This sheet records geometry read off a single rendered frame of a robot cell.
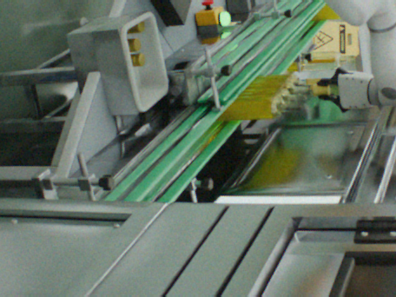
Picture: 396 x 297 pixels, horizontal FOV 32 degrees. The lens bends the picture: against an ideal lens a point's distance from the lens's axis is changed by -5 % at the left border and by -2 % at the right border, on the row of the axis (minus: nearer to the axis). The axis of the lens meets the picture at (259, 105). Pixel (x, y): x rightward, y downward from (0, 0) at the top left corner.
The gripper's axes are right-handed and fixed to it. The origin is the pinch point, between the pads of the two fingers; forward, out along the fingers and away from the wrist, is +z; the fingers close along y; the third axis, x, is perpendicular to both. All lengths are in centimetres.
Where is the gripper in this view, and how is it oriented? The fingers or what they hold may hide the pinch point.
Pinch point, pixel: (326, 89)
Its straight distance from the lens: 205.2
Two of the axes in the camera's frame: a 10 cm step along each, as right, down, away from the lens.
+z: -8.3, -0.5, 5.6
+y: -1.5, -9.4, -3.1
